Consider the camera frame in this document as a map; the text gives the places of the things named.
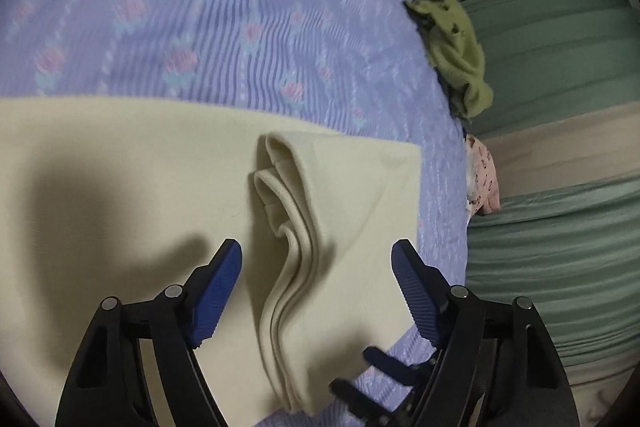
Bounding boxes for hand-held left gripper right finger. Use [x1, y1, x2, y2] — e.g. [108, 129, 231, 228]
[391, 238, 581, 427]

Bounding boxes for beige curtain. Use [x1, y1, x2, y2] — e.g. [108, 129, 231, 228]
[475, 104, 640, 198]

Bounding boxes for green striped blanket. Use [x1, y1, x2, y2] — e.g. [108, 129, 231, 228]
[440, 0, 636, 135]

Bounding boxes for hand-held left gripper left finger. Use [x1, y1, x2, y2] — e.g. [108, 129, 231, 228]
[54, 238, 244, 427]

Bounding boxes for olive green garment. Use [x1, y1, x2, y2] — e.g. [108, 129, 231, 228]
[402, 0, 495, 120]

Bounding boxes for pink printed garment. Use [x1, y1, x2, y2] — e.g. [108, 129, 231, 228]
[464, 136, 501, 216]

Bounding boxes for cream pants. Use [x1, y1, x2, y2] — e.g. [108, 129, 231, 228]
[0, 97, 423, 427]

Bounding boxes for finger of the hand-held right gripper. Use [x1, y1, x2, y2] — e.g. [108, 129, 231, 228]
[329, 377, 403, 427]
[362, 346, 437, 389]

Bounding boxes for green curtain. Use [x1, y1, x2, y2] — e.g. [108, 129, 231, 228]
[464, 184, 640, 360]

